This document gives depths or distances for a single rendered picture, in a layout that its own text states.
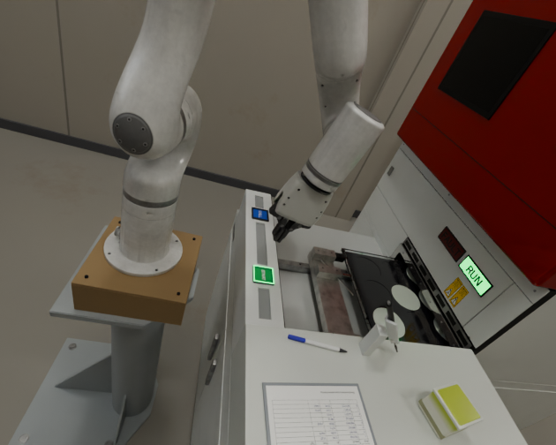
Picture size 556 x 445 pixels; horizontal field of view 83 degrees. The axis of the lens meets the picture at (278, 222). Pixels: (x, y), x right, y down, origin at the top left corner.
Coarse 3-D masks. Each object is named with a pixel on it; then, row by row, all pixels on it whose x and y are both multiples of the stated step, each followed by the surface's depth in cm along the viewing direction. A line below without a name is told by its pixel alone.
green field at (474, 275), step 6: (468, 258) 90; (462, 264) 92; (468, 264) 90; (474, 264) 88; (468, 270) 90; (474, 270) 88; (468, 276) 89; (474, 276) 87; (480, 276) 86; (474, 282) 87; (480, 282) 85; (486, 282) 84; (480, 288) 85; (486, 288) 83; (480, 294) 85
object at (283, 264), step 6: (282, 264) 104; (288, 264) 104; (294, 264) 105; (300, 264) 106; (306, 264) 107; (288, 270) 106; (294, 270) 107; (300, 270) 107; (306, 270) 107; (342, 270) 111; (342, 276) 111
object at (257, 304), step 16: (256, 192) 111; (240, 208) 115; (240, 224) 107; (256, 224) 98; (272, 224) 100; (240, 240) 100; (256, 240) 92; (272, 240) 94; (240, 256) 93; (256, 256) 87; (272, 256) 89; (240, 272) 88; (240, 288) 83; (256, 288) 78; (272, 288) 79; (240, 304) 79; (256, 304) 74; (272, 304) 76; (240, 320) 75; (256, 320) 71; (272, 320) 72
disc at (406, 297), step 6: (396, 288) 105; (402, 288) 106; (396, 294) 102; (402, 294) 103; (408, 294) 104; (414, 294) 105; (396, 300) 100; (402, 300) 101; (408, 300) 102; (414, 300) 102; (408, 306) 99; (414, 306) 100
